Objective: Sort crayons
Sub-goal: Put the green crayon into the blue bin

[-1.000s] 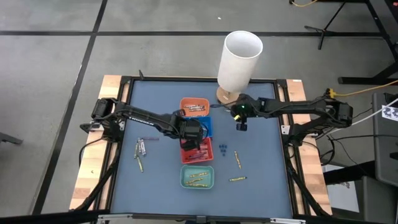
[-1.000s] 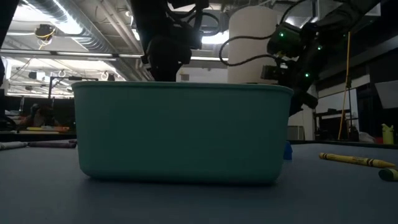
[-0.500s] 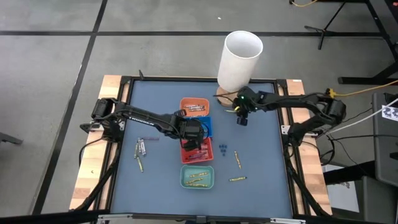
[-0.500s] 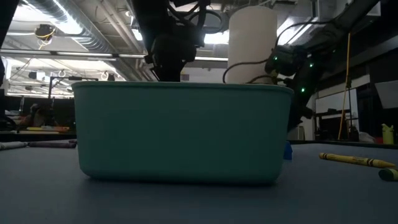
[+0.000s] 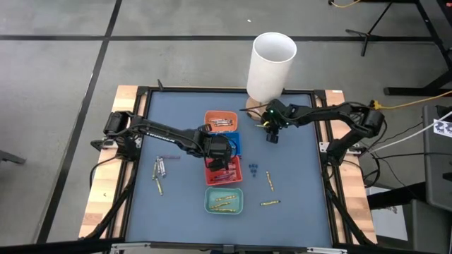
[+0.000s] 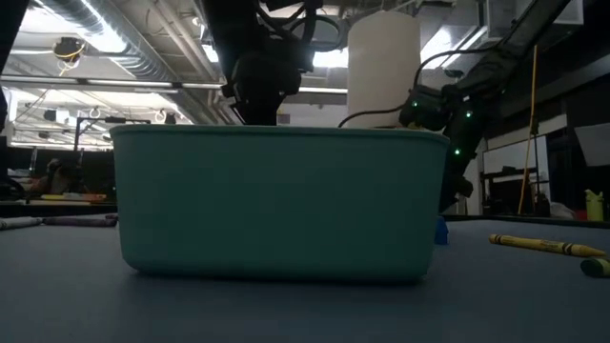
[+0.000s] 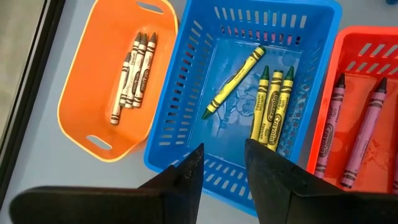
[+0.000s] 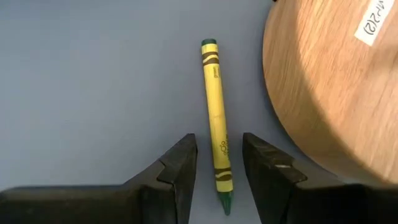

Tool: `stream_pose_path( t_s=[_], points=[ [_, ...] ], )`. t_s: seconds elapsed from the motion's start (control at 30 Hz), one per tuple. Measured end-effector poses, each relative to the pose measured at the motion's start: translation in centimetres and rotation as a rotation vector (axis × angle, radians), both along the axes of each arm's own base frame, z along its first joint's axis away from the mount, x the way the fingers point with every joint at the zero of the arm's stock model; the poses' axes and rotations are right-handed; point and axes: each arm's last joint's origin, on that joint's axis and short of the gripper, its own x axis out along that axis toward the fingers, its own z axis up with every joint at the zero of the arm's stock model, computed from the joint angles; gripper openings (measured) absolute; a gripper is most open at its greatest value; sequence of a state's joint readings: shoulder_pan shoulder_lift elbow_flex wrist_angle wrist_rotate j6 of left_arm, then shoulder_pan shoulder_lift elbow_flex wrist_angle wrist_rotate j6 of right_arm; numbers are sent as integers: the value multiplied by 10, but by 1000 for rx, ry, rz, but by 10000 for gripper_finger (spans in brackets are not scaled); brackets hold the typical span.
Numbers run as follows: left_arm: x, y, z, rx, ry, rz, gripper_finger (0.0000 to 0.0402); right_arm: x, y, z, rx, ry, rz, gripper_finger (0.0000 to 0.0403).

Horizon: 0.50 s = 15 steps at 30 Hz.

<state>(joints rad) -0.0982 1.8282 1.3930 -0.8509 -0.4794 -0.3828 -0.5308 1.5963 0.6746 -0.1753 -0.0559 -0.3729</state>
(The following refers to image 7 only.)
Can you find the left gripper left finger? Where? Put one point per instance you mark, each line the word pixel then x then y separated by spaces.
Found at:
pixel 124 205

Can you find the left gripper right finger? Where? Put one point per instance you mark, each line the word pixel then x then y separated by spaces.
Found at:
pixel 311 205

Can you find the purple crayon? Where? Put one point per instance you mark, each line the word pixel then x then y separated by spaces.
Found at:
pixel 329 124
pixel 363 133

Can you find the green-yellow crayon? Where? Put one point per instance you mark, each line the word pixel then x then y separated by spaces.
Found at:
pixel 234 81
pixel 271 107
pixel 281 109
pixel 260 102

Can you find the blue plastic basket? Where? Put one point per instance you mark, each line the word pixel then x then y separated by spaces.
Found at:
pixel 192 93

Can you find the orange plastic bin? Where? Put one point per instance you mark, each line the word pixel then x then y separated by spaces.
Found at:
pixel 93 62

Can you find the red plastic basket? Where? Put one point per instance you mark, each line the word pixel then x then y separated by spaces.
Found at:
pixel 351 49

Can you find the black table frame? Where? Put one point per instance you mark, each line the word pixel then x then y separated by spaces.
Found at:
pixel 35 62

